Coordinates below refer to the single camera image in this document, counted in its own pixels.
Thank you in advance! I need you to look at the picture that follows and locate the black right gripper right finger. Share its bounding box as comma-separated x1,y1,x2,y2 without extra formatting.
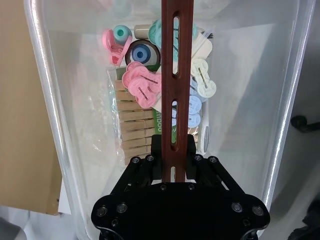
186,134,247,195

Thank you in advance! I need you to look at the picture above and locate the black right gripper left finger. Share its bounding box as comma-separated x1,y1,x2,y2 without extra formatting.
109,134,163,195

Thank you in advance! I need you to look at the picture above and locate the brown slotted wooden bar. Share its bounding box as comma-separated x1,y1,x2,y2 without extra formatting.
159,0,196,185

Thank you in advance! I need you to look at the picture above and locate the light blue plastic clip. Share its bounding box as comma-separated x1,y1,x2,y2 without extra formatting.
187,112,202,129
188,94,203,116

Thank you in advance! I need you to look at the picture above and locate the bagged wooden clothespins pack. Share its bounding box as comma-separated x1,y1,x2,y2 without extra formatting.
107,65,163,166

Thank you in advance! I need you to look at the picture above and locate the pink plastic clip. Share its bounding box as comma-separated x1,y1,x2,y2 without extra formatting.
127,71,163,109
101,28,133,66
121,61,151,89

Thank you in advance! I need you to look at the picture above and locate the cream plastic clip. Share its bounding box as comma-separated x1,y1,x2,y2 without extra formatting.
191,58,217,99

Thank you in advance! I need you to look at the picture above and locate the clear plastic storage bin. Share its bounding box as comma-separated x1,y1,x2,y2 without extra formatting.
23,0,317,240

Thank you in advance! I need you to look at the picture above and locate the brown roll with blue core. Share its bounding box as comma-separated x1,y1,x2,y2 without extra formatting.
124,39,162,69

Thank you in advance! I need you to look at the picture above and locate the black caster wheel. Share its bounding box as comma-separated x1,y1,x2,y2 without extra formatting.
290,114,320,134

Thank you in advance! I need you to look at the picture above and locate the teal plastic clip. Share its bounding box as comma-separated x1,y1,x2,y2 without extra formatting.
148,19,163,49

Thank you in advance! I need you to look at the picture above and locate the small beige cylinder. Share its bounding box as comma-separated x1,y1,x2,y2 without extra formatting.
133,24,151,40

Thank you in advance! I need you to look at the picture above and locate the teal round plastic spool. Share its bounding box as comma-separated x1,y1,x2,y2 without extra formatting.
113,24,133,46

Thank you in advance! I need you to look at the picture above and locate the black object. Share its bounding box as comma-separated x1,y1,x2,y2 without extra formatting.
301,199,320,230

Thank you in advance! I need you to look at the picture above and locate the brown cardboard box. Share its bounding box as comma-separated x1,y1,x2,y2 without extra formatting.
0,0,62,216

